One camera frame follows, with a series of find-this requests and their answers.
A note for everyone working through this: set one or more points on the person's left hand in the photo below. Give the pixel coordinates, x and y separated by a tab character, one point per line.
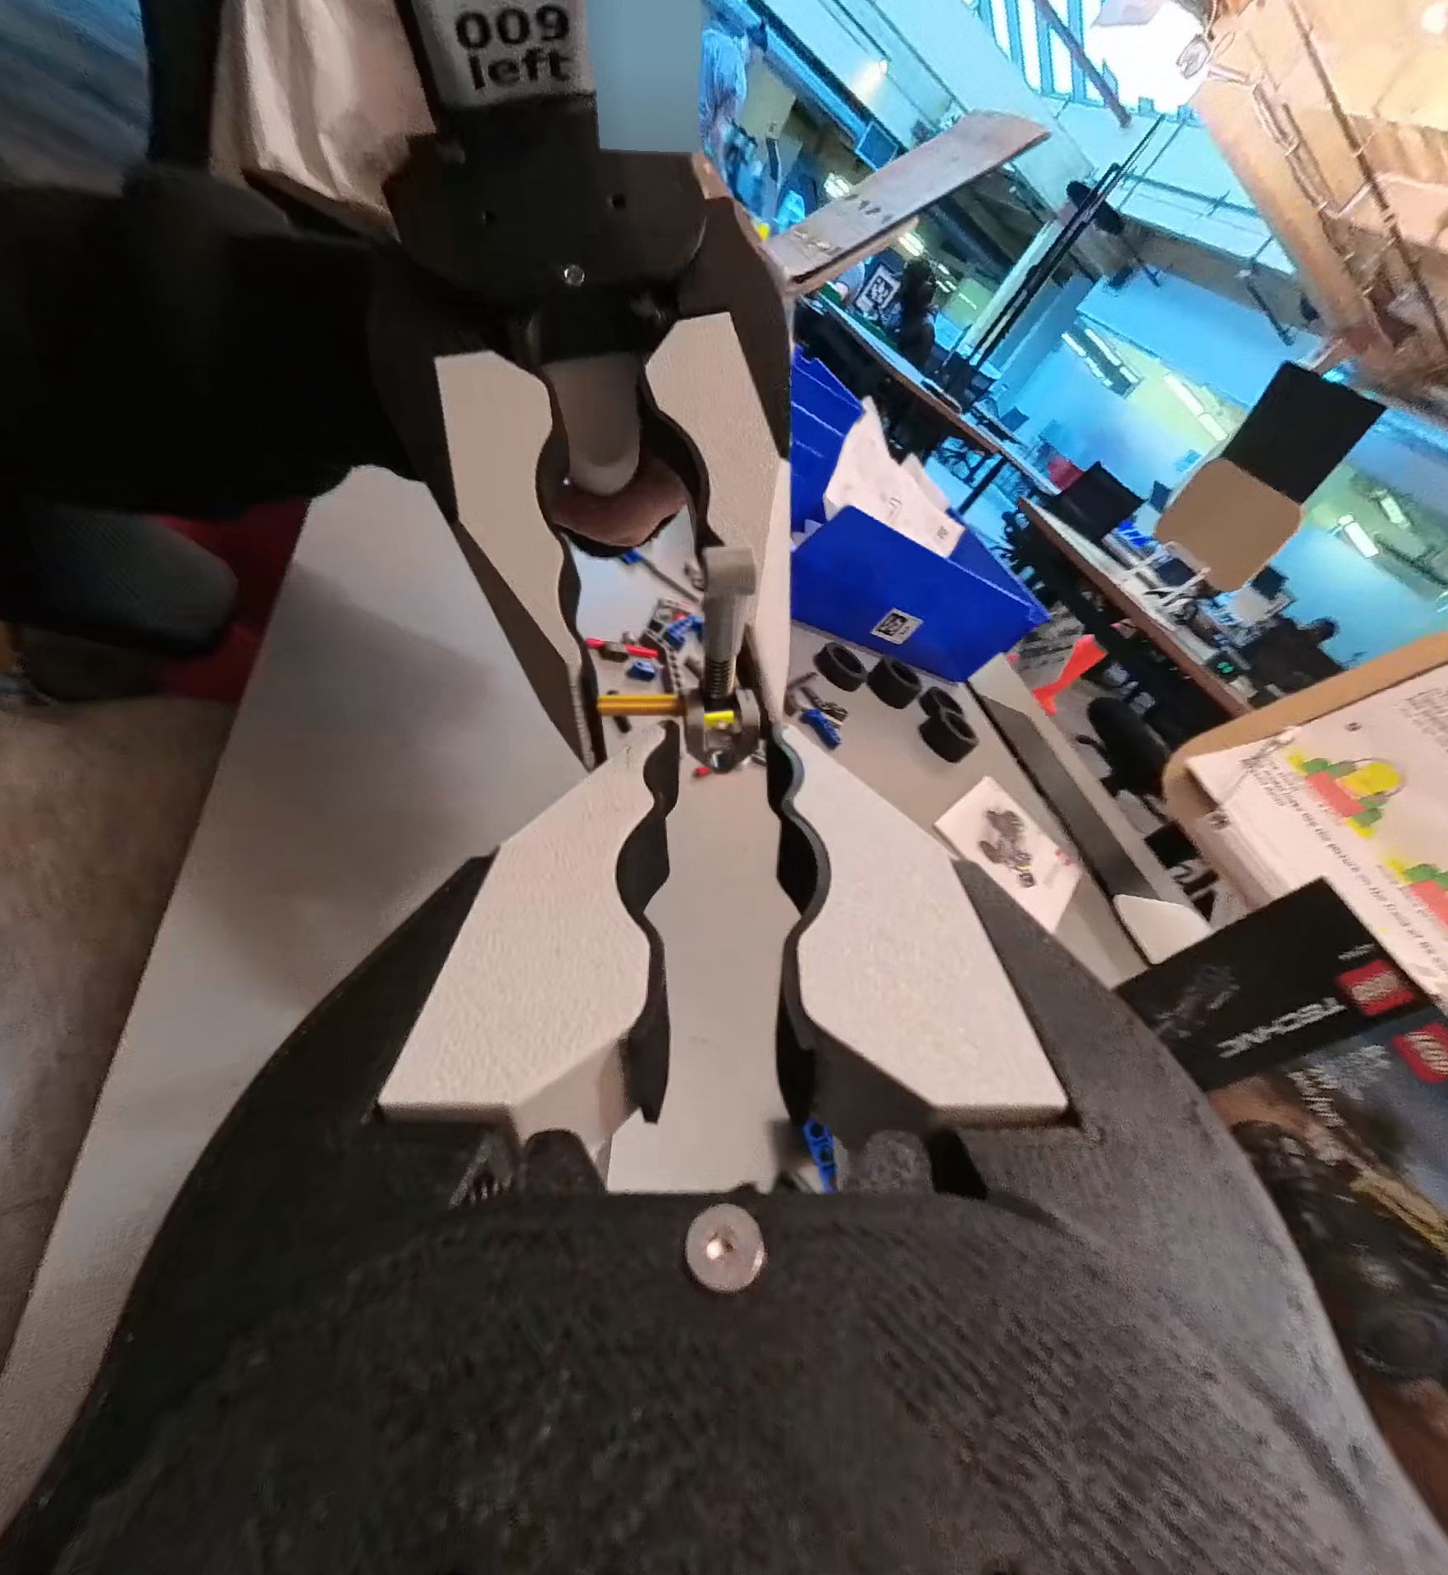
619	514

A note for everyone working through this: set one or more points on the orange cone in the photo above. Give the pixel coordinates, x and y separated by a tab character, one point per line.
1068	674

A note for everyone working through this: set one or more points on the beige and black panel stand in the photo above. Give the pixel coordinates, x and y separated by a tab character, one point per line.
1228	522

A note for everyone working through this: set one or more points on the car picture leaflet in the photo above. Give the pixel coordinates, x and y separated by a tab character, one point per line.
1043	886

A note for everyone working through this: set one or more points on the square code tag sign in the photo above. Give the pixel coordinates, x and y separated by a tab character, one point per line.
879	292

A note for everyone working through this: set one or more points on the black toy tyre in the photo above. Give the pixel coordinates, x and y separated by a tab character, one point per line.
892	680
844	665
939	700
951	741

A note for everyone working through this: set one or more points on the person's left forearm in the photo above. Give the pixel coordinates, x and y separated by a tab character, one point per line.
120	368

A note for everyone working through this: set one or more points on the blue bin with square tag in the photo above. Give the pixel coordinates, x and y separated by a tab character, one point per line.
846	584

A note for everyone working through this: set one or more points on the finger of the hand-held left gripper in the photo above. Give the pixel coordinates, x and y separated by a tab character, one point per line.
736	430
495	492

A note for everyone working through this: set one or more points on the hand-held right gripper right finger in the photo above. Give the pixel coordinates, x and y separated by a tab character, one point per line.
921	984

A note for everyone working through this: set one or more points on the white paper sheet in bin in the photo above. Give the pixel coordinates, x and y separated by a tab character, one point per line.
882	485

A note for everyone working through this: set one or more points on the tilted grey sign board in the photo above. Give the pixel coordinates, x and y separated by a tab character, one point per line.
896	203

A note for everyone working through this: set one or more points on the pile of loose toy bricks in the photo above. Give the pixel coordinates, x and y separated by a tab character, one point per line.
677	629

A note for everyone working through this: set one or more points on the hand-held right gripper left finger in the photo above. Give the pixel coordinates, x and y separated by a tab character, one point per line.
527	959

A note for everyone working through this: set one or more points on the plain blue bin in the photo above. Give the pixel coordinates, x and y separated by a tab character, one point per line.
816	418

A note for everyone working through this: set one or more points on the grey toy shock absorber assembly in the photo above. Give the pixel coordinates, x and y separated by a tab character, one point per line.
724	615

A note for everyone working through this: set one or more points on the toy set box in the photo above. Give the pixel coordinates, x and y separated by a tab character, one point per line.
1290	984

